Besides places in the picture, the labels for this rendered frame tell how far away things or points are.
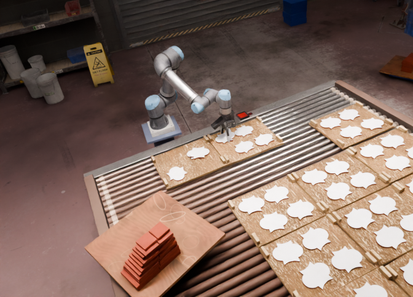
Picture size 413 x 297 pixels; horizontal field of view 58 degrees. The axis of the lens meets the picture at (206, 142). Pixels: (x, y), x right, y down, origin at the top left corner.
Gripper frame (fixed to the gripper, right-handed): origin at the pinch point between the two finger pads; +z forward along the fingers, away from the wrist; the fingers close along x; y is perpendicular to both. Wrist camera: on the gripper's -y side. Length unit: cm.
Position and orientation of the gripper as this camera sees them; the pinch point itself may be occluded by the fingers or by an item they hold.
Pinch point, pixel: (224, 137)
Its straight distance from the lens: 257.2
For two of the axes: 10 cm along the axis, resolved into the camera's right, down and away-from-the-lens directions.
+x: -3.9, -5.1, 7.7
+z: 0.9, 8.1, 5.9
